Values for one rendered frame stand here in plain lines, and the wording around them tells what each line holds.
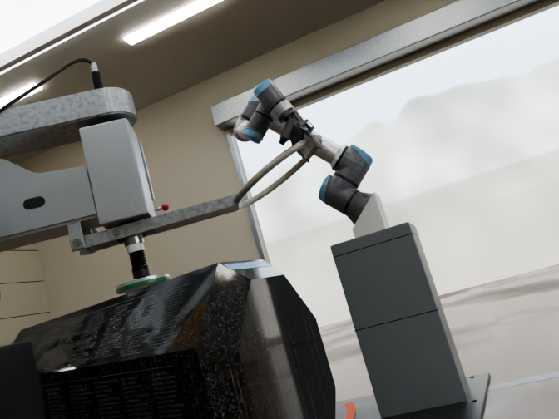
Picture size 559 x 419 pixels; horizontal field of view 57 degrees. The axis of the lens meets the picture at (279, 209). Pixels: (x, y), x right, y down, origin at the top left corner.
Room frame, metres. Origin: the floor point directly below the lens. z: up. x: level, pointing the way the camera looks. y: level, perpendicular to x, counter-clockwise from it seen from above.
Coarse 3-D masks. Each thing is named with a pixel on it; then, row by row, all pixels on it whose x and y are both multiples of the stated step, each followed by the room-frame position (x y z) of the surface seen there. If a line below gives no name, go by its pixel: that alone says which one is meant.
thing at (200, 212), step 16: (192, 208) 2.06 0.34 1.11; (208, 208) 2.07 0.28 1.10; (224, 208) 2.08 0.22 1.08; (128, 224) 2.02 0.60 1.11; (144, 224) 2.03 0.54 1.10; (160, 224) 2.04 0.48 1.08; (176, 224) 2.11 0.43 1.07; (80, 240) 1.97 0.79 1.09; (96, 240) 2.01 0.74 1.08; (112, 240) 2.02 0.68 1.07
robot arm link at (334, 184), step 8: (328, 176) 2.66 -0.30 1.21; (336, 176) 2.63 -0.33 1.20; (328, 184) 2.64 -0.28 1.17; (336, 184) 2.63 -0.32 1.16; (344, 184) 2.62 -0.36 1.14; (352, 184) 2.62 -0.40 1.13; (320, 192) 2.66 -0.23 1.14; (328, 192) 2.64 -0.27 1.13; (336, 192) 2.62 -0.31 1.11; (344, 192) 2.62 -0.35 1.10; (352, 192) 2.62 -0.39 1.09; (328, 200) 2.66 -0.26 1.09; (336, 200) 2.63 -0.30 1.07; (344, 200) 2.62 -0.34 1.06; (336, 208) 2.67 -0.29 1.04
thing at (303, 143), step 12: (300, 144) 1.96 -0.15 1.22; (276, 156) 1.93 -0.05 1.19; (288, 156) 1.94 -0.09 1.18; (264, 168) 1.93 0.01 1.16; (252, 180) 1.96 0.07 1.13; (276, 180) 2.39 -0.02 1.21; (240, 192) 2.01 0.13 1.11; (264, 192) 2.37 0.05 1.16; (240, 204) 2.22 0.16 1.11; (252, 204) 2.33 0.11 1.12
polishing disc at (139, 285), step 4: (168, 276) 2.07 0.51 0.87; (144, 280) 1.98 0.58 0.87; (148, 280) 1.99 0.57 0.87; (152, 280) 1.99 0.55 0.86; (156, 280) 2.00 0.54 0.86; (160, 280) 2.02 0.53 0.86; (164, 280) 2.05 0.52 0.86; (132, 284) 1.97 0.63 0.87; (136, 284) 1.97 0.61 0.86; (140, 284) 1.98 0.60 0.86; (144, 284) 1.99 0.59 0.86; (148, 284) 2.04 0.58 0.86; (152, 284) 2.08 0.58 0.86; (120, 288) 2.00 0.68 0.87; (124, 288) 1.99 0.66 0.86; (128, 288) 1.98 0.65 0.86; (132, 288) 2.02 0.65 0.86; (136, 288) 2.07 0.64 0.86; (140, 288) 2.10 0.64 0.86; (116, 292) 2.03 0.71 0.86; (120, 292) 2.02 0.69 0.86; (124, 292) 2.06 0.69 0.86; (128, 292) 2.10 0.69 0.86
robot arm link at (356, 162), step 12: (252, 96) 2.60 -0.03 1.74; (252, 108) 2.58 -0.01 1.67; (276, 132) 2.64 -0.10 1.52; (312, 132) 2.61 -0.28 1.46; (324, 144) 2.61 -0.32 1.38; (336, 144) 2.64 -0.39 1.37; (324, 156) 2.63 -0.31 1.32; (336, 156) 2.61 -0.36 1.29; (348, 156) 2.60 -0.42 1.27; (360, 156) 2.59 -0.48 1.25; (336, 168) 2.64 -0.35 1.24; (348, 168) 2.61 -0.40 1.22; (360, 168) 2.61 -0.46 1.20; (360, 180) 2.65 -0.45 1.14
